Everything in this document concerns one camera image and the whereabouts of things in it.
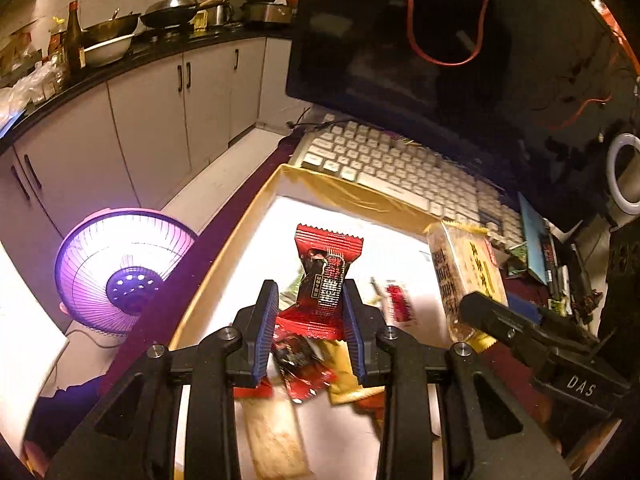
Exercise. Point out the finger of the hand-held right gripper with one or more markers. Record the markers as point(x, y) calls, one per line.
point(495, 317)
point(522, 307)

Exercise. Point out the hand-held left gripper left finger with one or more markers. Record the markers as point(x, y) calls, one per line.
point(265, 330)

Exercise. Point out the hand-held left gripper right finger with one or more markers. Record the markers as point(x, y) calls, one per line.
point(352, 330)

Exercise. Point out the yellow cracker packet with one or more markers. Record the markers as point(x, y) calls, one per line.
point(460, 265)

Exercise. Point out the red snack packet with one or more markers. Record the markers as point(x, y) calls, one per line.
point(300, 365)
point(325, 260)

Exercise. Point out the gold cardboard box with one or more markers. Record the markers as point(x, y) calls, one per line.
point(260, 250)

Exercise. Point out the plain yellow packet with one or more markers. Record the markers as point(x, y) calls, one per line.
point(345, 370)

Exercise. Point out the green packet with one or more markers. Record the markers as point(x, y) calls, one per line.
point(517, 262)

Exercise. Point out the crumpled red snack packet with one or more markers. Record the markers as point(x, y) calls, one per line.
point(300, 365)

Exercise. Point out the clear packet with red label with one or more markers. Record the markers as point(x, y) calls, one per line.
point(400, 305)

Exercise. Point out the blue book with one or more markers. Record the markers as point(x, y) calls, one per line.
point(532, 240)

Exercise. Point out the black mesh organizer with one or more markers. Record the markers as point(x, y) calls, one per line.
point(622, 270)

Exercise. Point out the purple fan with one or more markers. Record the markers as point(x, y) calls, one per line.
point(125, 285)

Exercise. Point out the white keyboard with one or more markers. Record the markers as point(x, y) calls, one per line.
point(390, 170)

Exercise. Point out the person's dark clothing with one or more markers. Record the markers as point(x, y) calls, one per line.
point(70, 410)

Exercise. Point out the white kitchen cabinet unit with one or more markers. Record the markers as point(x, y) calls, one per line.
point(150, 110)

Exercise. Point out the black monitor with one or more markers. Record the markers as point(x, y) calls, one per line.
point(350, 35)

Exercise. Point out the small metal pot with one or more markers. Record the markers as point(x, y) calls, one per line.
point(217, 12)

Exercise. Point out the wok with lid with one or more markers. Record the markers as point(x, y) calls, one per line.
point(170, 10)

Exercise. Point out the black pan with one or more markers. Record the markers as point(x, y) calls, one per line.
point(110, 27)

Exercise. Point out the dark sauce bottle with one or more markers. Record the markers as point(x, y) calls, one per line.
point(75, 40)

